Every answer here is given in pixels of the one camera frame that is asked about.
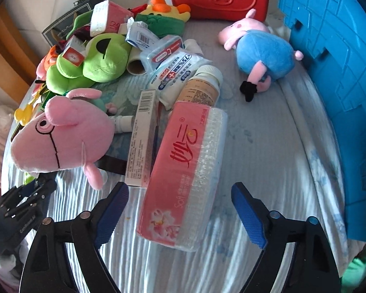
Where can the small red and white box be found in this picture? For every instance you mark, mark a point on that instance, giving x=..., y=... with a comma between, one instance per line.
x=73, y=52

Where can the large pink pig plush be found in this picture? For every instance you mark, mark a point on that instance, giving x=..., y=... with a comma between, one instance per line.
x=64, y=137

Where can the blue plastic crate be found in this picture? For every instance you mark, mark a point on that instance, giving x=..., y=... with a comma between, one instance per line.
x=338, y=67

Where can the cloth-covered round desktop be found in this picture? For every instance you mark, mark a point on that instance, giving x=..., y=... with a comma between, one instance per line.
x=262, y=146

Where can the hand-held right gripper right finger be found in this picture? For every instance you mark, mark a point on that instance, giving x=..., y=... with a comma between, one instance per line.
x=247, y=216

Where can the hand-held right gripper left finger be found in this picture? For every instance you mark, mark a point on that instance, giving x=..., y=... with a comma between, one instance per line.
x=109, y=216

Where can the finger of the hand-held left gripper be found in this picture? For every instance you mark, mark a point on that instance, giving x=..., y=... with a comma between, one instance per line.
x=24, y=189
x=42, y=193

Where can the pink and white carton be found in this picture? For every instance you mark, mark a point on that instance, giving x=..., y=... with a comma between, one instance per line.
x=108, y=18

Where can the black gift box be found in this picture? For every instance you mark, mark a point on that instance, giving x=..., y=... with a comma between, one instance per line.
x=56, y=29

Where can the wooden door frame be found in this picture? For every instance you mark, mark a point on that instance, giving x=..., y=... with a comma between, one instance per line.
x=9, y=42

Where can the pale curtain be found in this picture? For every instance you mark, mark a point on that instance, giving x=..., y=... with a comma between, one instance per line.
x=0, y=128

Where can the yellow and orange plush toy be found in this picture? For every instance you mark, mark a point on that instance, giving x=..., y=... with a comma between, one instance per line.
x=161, y=15

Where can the green plush toy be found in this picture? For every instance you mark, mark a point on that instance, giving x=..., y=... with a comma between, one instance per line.
x=103, y=58

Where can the pink tissue pack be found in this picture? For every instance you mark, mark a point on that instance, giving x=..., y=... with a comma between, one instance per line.
x=183, y=171

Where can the small white tube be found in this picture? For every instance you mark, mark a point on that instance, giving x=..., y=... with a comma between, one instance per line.
x=123, y=123

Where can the small white and blue box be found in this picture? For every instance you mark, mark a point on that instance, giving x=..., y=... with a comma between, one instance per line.
x=141, y=33

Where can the blue-shirted pig plush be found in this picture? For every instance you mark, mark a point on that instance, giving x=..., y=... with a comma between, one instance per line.
x=262, y=52

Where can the clear plastic box red label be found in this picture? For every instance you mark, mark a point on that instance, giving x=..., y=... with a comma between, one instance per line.
x=161, y=52

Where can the white wet wipes pack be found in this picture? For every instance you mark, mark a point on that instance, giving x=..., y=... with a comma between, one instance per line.
x=177, y=73

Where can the dark red snack packet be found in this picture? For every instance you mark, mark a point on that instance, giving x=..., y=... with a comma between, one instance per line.
x=79, y=32

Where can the green cloth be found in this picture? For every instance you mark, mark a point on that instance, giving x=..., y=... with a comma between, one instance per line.
x=363, y=259

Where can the yellow plastic toy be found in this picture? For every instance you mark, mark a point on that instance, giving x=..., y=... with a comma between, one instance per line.
x=27, y=110

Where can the beige bottle with white cap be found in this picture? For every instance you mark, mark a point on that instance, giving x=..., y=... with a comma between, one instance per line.
x=198, y=88

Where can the long white carton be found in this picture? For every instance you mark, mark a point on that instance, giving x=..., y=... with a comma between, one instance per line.
x=140, y=140

